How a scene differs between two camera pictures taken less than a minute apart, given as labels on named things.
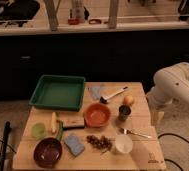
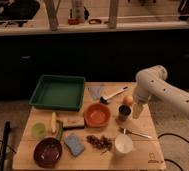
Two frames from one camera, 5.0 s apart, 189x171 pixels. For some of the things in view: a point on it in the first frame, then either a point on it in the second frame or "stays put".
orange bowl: (97, 115) stays put
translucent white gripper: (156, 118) → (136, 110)
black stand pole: (6, 131) stays put
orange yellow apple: (128, 100) stays put
